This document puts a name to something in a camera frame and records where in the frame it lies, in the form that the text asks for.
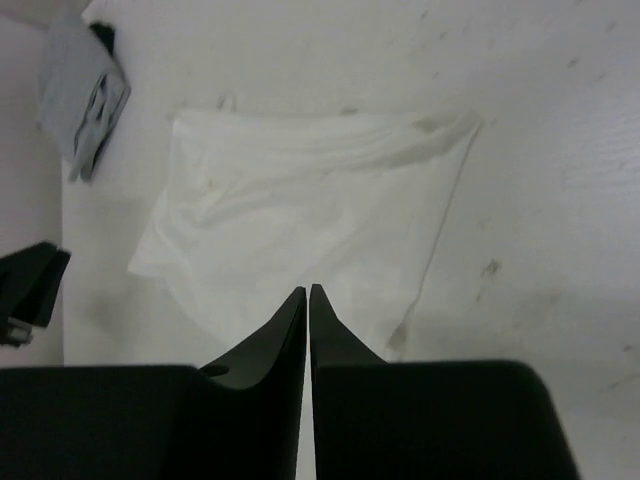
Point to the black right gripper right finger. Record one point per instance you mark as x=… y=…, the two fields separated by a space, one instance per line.
x=479 y=419

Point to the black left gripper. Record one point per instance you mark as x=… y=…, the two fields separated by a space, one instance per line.
x=30 y=281

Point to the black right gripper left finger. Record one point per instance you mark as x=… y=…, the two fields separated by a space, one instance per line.
x=237 y=417

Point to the white tank top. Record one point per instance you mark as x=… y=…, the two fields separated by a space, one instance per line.
x=254 y=207

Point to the grey folded tank top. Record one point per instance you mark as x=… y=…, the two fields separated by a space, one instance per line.
x=81 y=91

